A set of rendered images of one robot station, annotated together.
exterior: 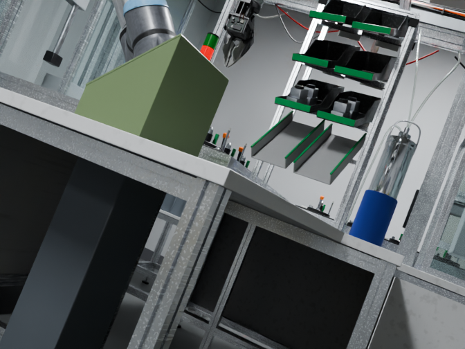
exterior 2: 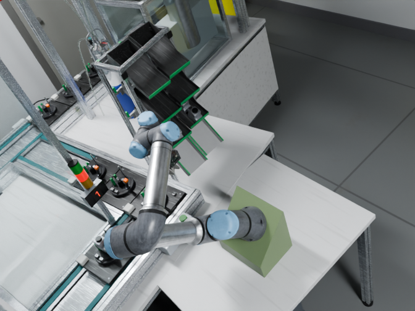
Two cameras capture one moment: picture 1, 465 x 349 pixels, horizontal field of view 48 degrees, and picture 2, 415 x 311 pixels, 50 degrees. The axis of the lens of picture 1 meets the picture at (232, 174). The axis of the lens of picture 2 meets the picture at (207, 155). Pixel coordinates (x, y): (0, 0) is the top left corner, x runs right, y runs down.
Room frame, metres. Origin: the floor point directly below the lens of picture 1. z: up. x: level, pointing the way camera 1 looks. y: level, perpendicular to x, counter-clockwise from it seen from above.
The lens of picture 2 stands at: (0.69, 1.26, 2.60)
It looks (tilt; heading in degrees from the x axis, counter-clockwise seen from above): 43 degrees down; 304
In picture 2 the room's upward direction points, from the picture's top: 22 degrees counter-clockwise
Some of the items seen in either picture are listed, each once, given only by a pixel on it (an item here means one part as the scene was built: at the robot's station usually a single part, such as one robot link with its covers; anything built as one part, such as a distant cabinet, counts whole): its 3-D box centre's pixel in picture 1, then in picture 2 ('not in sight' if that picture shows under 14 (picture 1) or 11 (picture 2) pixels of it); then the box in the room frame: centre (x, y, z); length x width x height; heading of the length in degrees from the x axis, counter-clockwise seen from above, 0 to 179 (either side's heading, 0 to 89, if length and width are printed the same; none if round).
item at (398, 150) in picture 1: (396, 158); (104, 57); (2.45, -0.69, 1.32); 0.14 x 0.14 x 0.38
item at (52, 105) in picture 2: (320, 207); (44, 108); (3.06, -0.55, 1.01); 0.24 x 0.24 x 0.13; 72
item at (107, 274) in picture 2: not in sight; (110, 253); (1.97, 0.45, 0.96); 0.24 x 0.24 x 0.02; 72
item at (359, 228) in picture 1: (371, 222); (125, 97); (2.45, -0.69, 1.00); 0.16 x 0.16 x 0.27
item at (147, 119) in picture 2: not in sight; (149, 126); (1.64, 0.15, 1.53); 0.09 x 0.08 x 0.11; 93
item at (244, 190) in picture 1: (144, 156); (253, 242); (1.33, 0.22, 0.84); 0.90 x 0.70 x 0.03; 60
